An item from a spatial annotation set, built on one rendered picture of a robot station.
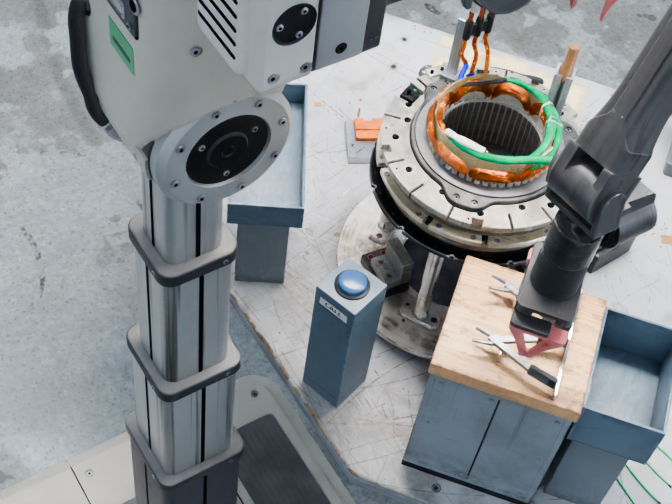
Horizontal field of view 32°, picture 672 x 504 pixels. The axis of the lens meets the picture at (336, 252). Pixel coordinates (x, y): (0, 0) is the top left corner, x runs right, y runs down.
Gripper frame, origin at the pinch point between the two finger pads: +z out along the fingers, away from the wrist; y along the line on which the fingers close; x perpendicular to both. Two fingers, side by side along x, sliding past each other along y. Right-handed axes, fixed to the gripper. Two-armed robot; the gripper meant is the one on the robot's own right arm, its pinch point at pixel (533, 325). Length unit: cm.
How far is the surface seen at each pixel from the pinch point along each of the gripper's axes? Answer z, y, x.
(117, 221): 117, 82, 94
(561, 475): 31.9, 1.2, -12.8
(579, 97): 36, 85, -2
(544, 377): 7.4, -1.4, -3.8
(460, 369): 10.5, -2.3, 6.3
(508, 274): 9.8, 15.0, 3.9
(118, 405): 118, 34, 72
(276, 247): 29, 22, 38
